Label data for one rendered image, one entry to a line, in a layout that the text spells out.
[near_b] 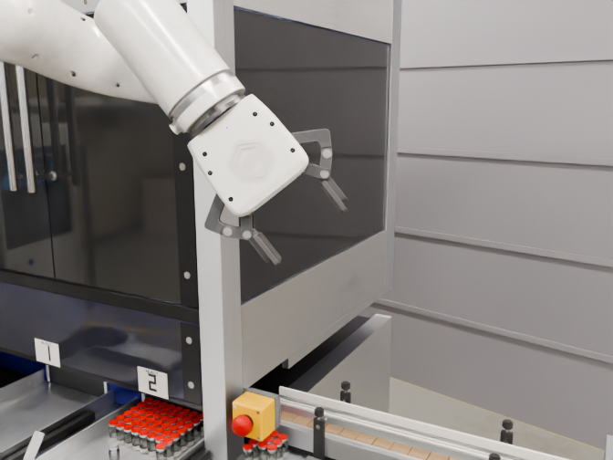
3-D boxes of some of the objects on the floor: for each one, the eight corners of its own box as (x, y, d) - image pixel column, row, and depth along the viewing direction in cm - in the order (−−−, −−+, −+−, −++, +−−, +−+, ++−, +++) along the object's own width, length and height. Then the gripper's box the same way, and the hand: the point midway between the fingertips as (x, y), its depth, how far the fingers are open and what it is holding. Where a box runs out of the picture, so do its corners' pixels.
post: (232, 752, 152) (202, -167, 108) (252, 765, 149) (229, -174, 105) (217, 778, 146) (179, -182, 102) (237, 790, 144) (206, -190, 99)
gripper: (277, 67, 68) (370, 187, 69) (159, 162, 68) (253, 279, 70) (274, 52, 60) (379, 188, 61) (140, 159, 61) (246, 291, 62)
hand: (306, 230), depth 65 cm, fingers open, 8 cm apart
